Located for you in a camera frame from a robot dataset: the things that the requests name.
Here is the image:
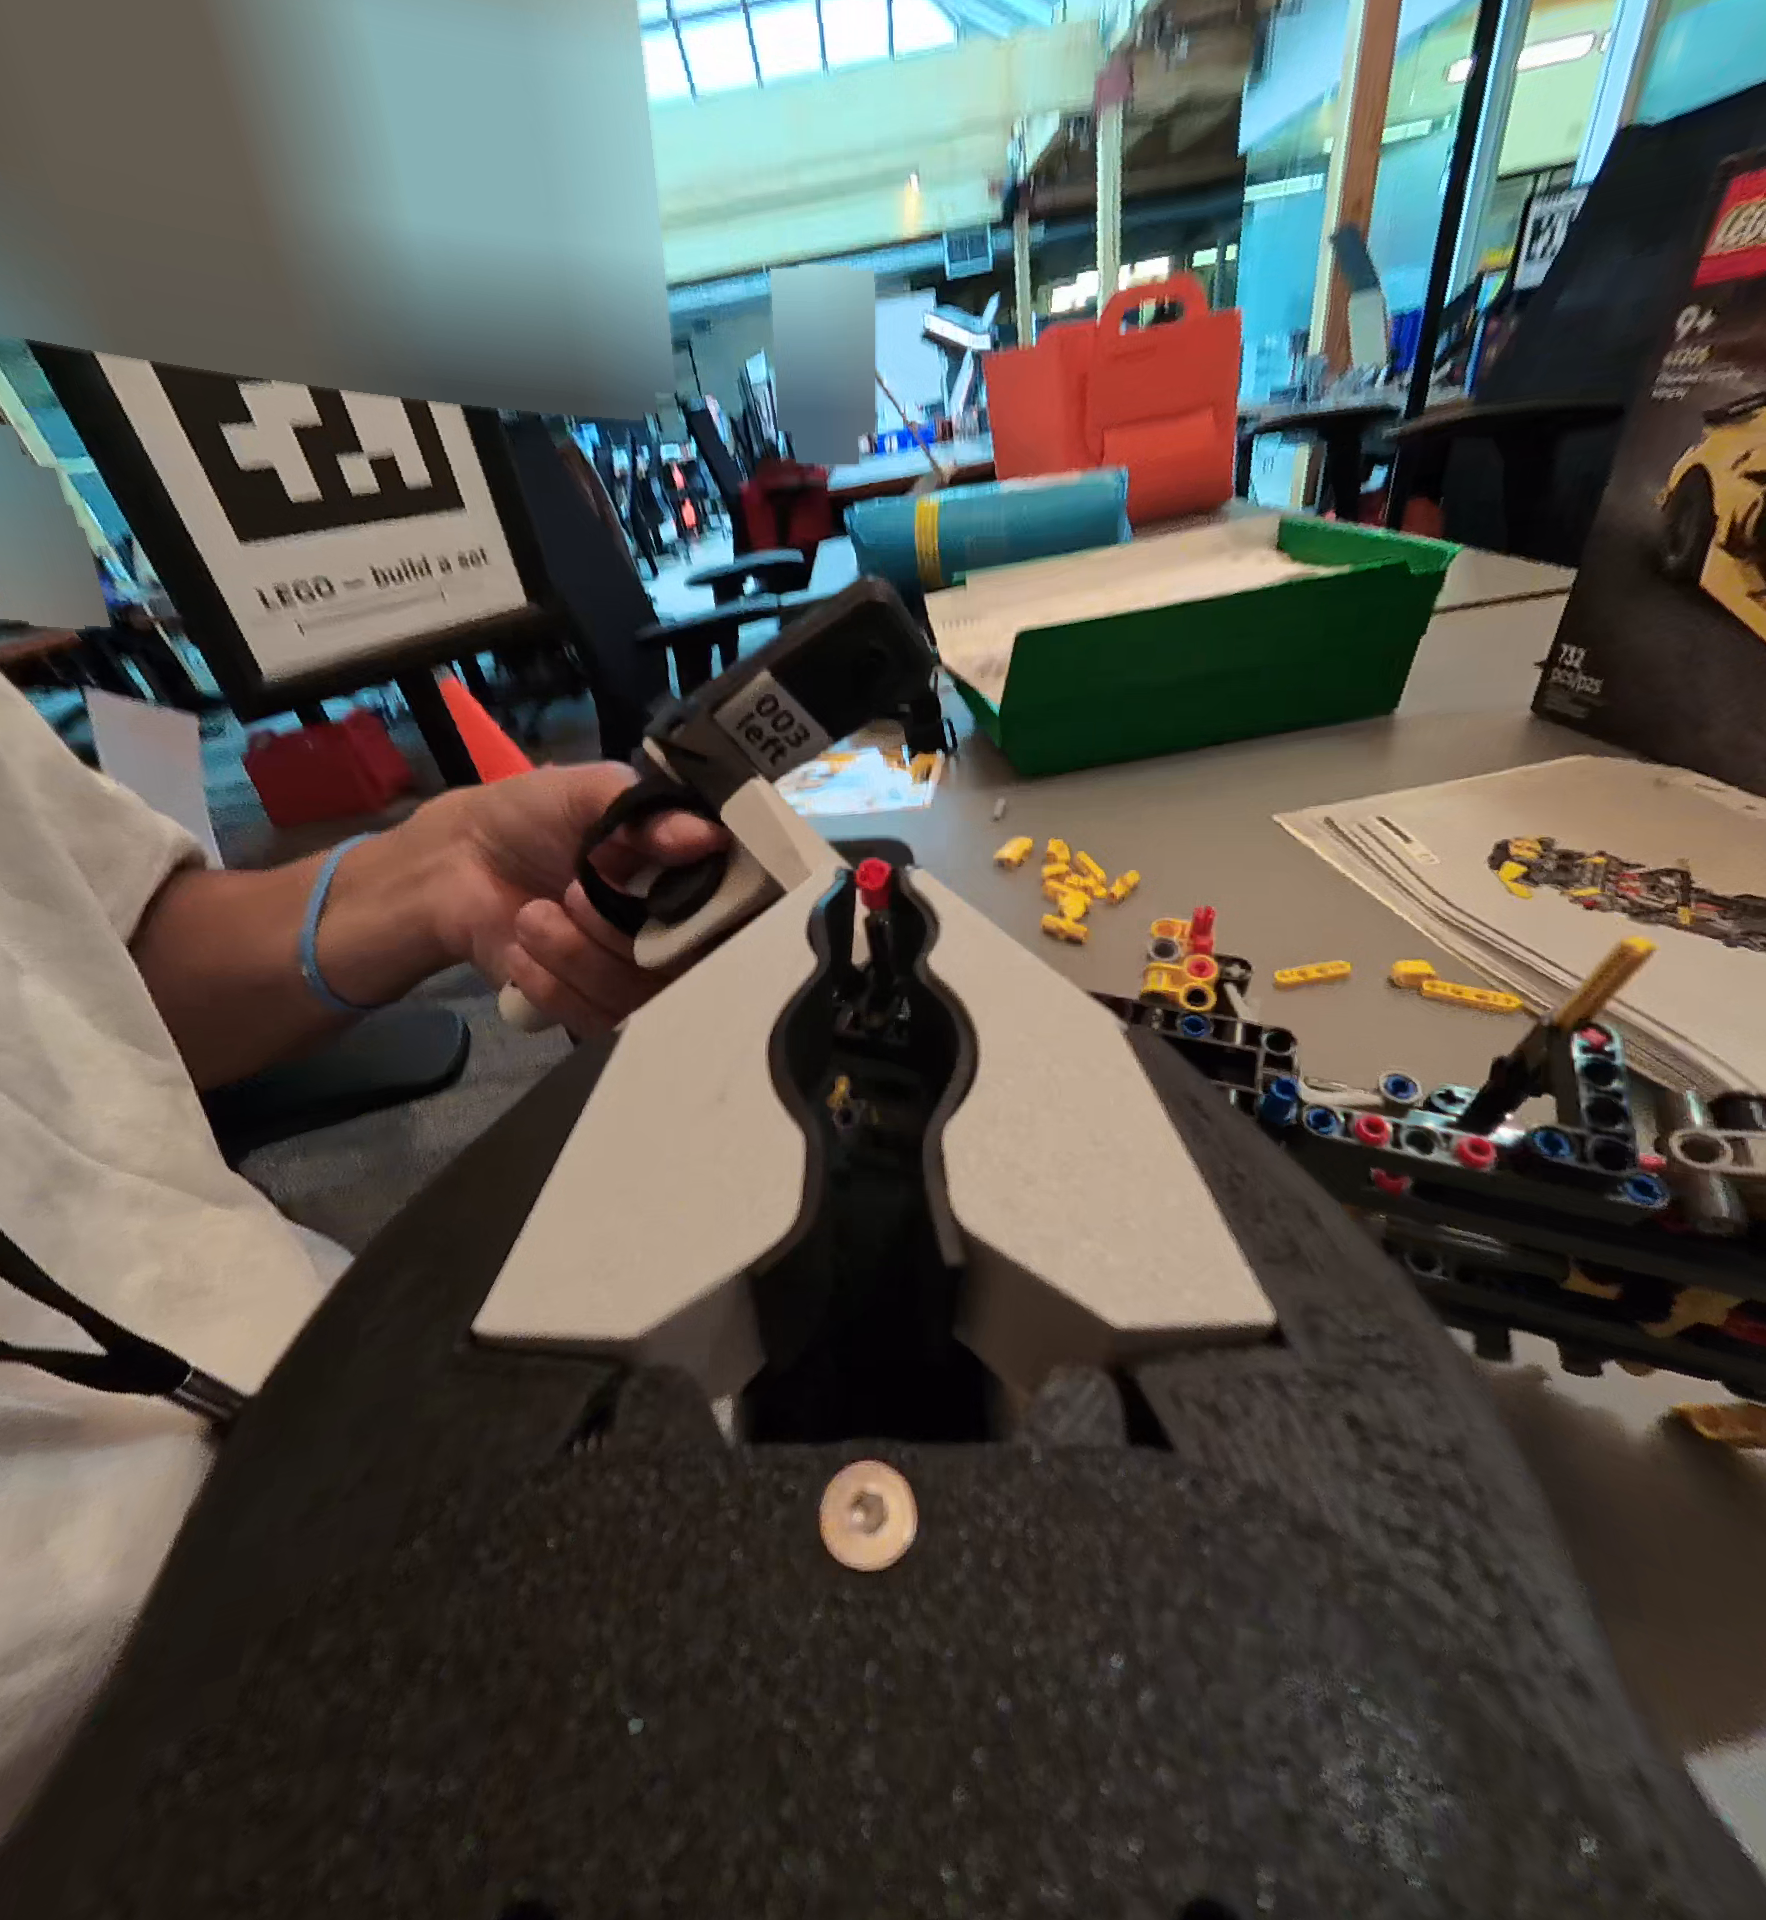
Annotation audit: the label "white card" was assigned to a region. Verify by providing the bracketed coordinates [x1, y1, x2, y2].
[82, 687, 225, 876]

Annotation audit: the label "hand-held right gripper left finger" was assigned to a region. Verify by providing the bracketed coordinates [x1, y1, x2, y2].
[472, 863, 858, 1442]

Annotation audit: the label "black office chair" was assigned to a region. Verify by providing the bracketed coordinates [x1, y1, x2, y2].
[200, 1003, 473, 1159]
[640, 545, 813, 680]

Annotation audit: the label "clear plastic bag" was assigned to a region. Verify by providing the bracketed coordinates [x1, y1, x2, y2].
[784, 731, 949, 824]

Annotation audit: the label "lego instruction booklet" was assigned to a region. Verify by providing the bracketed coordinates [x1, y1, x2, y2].
[1271, 753, 1766, 1099]

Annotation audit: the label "pile of yellow lego pieces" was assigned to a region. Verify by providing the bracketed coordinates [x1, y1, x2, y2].
[989, 834, 1143, 945]

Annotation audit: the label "person's white shirt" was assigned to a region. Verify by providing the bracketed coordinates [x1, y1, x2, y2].
[0, 603, 363, 1910]

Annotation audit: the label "black lanyard strap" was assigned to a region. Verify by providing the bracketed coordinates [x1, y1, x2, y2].
[0, 1158, 250, 1427]

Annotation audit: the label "person's left forearm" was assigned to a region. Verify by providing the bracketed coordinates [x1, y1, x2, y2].
[130, 816, 462, 1091]

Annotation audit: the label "green plastic bin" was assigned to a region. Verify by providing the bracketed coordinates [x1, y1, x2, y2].
[923, 509, 1464, 783]

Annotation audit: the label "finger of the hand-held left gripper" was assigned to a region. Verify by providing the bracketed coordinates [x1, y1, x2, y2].
[630, 774, 844, 973]

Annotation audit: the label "person's left hand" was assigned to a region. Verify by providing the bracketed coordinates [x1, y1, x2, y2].
[439, 755, 743, 1044]

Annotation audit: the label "black white marker sign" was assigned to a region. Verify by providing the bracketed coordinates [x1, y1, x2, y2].
[27, 343, 549, 725]

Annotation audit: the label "orange bag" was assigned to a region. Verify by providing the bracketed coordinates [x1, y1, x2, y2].
[981, 272, 1245, 528]

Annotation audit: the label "orange cone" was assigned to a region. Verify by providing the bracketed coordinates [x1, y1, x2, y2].
[438, 671, 538, 785]

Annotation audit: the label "white paper sheets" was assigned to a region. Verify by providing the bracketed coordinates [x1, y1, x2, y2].
[927, 531, 1367, 709]

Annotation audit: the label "dark lego set box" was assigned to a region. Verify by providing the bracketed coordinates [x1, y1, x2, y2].
[1531, 89, 1766, 822]

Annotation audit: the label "black metal leg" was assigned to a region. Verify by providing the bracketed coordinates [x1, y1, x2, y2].
[399, 659, 484, 785]

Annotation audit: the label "blue plastic roll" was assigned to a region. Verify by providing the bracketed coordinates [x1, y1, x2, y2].
[844, 466, 1134, 606]

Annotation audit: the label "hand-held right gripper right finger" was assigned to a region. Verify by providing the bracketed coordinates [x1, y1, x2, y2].
[890, 866, 1285, 1390]

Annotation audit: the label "red box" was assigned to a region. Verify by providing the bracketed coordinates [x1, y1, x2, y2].
[241, 709, 416, 829]

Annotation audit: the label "black yellow lego car chassis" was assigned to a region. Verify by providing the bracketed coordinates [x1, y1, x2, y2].
[820, 853, 1766, 1452]

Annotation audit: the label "blue wristband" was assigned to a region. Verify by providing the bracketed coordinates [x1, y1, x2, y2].
[295, 832, 376, 1015]

